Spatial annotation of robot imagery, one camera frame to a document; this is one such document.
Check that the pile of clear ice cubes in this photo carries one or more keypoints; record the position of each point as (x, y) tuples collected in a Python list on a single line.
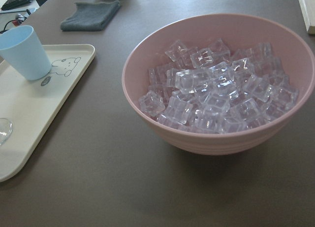
[(213, 91)]

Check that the light blue plastic cup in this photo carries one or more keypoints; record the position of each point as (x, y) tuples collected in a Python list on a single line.
[(22, 49)]

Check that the pink plastic bowl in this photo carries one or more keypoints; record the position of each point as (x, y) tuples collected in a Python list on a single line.
[(238, 31)]

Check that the grey folded cloth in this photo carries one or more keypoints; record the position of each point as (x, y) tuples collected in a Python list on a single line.
[(90, 17)]

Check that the cream serving tray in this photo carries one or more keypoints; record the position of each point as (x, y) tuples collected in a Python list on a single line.
[(31, 106)]

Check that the clear wine glass on tray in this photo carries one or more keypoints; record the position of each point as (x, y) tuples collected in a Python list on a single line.
[(6, 128)]

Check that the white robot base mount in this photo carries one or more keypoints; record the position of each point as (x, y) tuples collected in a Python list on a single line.
[(308, 12)]

